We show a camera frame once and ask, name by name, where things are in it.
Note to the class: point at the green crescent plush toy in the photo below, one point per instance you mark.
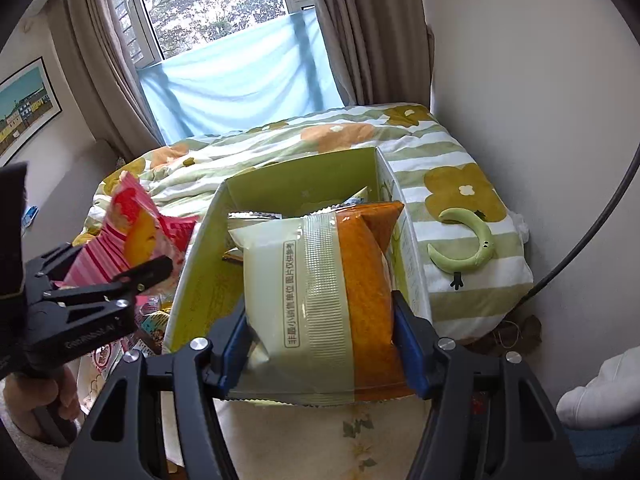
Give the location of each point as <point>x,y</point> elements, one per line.
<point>480,250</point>

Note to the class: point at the white framed window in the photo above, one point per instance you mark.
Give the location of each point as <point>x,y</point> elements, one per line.
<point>200,0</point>

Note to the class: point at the small blue and white object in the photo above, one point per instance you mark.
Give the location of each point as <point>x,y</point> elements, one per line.
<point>31,214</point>

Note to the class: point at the pile of assorted snack packets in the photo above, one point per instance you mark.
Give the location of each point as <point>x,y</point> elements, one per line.
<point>152,325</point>

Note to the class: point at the light blue window cloth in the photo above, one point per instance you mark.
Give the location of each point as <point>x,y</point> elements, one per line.
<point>235,85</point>

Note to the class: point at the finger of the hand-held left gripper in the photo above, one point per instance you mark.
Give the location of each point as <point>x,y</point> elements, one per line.
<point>145,272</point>
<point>55,260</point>

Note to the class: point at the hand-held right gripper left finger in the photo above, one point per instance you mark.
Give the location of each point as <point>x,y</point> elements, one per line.
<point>235,355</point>

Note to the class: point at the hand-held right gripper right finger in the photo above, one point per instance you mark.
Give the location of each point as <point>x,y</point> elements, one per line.
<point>410,355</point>

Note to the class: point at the green cardboard box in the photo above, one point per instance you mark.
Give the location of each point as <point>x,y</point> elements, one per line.
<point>300,180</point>

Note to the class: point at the cream and orange snack packet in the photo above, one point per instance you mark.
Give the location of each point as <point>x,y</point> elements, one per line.
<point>300,285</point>

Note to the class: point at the pink and red snack packet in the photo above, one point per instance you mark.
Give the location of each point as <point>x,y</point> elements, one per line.
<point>125,220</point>

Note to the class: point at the person's left forearm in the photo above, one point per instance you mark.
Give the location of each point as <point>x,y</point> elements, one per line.
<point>20,455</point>

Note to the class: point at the beige curtain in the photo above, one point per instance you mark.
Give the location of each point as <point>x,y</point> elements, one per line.
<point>100,60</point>
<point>370,35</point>

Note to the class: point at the person's white fuzzy clothing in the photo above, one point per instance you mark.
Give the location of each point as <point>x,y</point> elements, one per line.
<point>605,385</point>

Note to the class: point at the person's left hand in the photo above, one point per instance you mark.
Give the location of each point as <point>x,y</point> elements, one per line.
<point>67,395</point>

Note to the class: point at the framed houses picture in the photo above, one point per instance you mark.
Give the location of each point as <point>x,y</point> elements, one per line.
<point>25,105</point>

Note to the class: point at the brown tangled bundle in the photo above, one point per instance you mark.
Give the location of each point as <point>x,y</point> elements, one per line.
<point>510,335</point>

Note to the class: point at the grey headboard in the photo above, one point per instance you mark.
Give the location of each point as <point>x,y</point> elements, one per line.
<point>85,175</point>

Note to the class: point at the floral striped blanket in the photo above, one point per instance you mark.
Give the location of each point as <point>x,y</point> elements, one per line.
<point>425,150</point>

